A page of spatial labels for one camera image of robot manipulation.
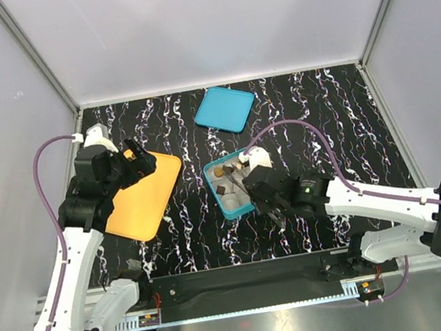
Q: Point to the aluminium frame rail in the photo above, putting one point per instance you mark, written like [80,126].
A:
[29,50]

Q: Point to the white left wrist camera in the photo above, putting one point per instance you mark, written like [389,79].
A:
[97,134]

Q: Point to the round brown chocolate piece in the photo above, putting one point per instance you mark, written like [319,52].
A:
[218,172]

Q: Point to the dark triangular chocolate piece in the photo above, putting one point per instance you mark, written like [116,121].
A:
[228,169]

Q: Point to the orange plastic tray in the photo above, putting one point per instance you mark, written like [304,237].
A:
[139,209]

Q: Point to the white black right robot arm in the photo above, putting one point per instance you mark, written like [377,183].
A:
[416,213]

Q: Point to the orange connector module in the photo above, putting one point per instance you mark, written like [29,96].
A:
[371,291]

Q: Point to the left connector module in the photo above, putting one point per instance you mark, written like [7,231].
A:
[147,320]

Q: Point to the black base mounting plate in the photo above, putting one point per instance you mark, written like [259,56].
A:
[256,285]

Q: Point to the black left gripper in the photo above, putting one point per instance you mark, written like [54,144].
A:
[144,161]

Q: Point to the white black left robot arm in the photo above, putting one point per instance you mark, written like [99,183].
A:
[81,225]

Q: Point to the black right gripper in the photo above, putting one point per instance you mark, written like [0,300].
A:
[261,206]

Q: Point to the teal tin lid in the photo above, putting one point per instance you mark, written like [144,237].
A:
[224,109]

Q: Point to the teal tin box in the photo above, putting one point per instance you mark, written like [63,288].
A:
[235,202]

